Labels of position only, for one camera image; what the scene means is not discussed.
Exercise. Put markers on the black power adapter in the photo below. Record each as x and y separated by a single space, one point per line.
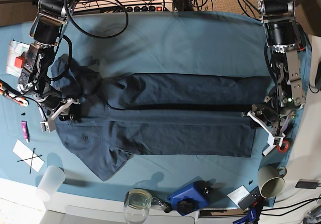
307 184

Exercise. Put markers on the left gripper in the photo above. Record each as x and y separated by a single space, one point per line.
277 125

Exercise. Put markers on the black remote control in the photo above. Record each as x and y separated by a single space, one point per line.
250 199

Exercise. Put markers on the dark blue T-shirt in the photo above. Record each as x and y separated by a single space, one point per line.
156 114

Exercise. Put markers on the blue table cloth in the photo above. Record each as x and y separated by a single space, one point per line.
219 43

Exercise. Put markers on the blue plastic box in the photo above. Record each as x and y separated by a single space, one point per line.
190 198

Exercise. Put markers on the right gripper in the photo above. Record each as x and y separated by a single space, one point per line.
68 109

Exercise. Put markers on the pink glue tube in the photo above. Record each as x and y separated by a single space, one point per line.
25 131

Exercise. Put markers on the orange utility knife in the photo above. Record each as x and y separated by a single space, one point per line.
5 92

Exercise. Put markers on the red tape roll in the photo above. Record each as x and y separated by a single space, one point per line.
283 147

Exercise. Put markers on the frosted plastic cup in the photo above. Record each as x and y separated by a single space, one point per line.
51 181

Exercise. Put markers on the white paper card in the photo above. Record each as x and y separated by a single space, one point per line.
28 156

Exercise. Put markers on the clear wine glass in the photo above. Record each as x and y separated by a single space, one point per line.
137 205

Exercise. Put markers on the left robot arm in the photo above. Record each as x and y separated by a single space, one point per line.
284 41

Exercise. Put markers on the red cube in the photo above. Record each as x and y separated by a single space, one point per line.
19 62

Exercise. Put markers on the beige ceramic mug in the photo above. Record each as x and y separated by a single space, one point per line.
271 181

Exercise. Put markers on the blue clamp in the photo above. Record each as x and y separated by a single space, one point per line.
252 217

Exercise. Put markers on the white marker pen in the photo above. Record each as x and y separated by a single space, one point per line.
267 150

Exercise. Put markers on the white power strip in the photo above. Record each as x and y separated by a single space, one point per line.
150 8

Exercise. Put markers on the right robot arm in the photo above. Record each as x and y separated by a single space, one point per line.
33 83

